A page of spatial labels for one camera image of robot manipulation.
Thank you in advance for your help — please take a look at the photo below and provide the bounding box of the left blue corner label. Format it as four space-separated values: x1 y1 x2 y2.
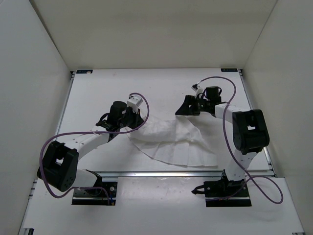
76 70 93 74

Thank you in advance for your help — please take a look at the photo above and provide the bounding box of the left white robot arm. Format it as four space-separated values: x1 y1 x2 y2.
37 95 145 195

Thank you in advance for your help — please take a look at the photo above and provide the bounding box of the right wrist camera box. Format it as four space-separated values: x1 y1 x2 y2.
191 83 204 98

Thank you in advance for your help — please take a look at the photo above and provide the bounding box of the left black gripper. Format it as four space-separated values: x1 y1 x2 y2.
119 105 144 129

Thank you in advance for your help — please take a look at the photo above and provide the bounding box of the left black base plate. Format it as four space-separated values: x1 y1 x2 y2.
71 178 118 206

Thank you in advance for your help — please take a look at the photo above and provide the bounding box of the aluminium front rail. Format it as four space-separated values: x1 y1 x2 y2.
97 171 222 178

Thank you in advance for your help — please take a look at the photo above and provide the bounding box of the right blue corner label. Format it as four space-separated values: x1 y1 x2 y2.
221 68 238 72

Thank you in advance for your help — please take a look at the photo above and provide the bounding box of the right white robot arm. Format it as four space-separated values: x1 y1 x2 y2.
175 85 269 196

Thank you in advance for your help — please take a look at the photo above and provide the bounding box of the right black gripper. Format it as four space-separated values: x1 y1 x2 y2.
176 95 210 116

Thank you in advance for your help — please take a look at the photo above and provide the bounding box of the white pleated skirt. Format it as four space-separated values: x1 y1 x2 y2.
127 116 218 167

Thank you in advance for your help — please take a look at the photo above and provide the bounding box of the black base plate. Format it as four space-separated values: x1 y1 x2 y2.
191 177 252 208
71 178 118 206

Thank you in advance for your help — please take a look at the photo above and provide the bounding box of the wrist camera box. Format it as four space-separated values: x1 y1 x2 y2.
127 94 143 112
191 83 204 98

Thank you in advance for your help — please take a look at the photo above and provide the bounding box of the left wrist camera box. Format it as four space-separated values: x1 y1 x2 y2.
127 94 143 112

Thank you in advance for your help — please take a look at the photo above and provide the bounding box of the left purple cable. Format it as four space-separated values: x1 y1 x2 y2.
40 92 150 205

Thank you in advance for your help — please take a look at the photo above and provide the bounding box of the blue corner label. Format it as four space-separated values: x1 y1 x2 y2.
76 70 93 74
221 68 238 72

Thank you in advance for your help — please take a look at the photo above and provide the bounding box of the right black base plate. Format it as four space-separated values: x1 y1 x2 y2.
191 177 252 208

